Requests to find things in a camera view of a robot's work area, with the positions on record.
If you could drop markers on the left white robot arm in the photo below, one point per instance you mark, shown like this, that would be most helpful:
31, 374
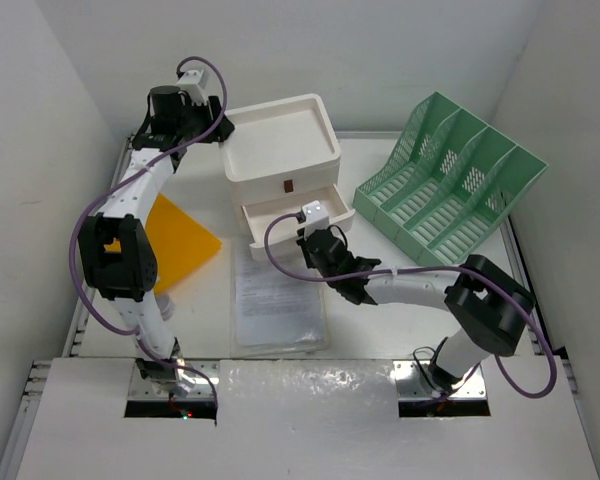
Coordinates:
115, 251

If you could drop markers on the green file organizer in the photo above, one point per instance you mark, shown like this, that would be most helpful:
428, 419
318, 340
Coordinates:
448, 184

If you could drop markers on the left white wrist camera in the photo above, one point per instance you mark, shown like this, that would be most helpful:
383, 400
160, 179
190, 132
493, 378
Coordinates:
193, 82

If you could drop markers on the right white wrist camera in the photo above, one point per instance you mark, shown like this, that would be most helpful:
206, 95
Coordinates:
314, 217

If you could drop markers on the yellow plastic folder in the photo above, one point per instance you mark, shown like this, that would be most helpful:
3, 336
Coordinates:
180, 244

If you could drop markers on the white drawer cabinet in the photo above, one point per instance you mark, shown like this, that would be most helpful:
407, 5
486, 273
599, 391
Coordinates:
280, 150

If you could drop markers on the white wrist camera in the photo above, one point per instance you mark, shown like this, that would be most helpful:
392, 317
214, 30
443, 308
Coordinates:
314, 217
193, 82

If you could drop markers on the clear document sleeve with papers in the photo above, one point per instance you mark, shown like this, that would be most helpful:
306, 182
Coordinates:
272, 314

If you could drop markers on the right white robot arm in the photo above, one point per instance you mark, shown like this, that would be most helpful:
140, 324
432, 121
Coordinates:
482, 298

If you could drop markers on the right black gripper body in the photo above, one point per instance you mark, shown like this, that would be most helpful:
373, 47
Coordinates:
310, 259

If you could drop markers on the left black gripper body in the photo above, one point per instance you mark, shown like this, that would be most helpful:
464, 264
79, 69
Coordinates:
196, 120

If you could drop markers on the white foam board cover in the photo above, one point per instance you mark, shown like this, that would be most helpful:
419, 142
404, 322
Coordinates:
304, 419

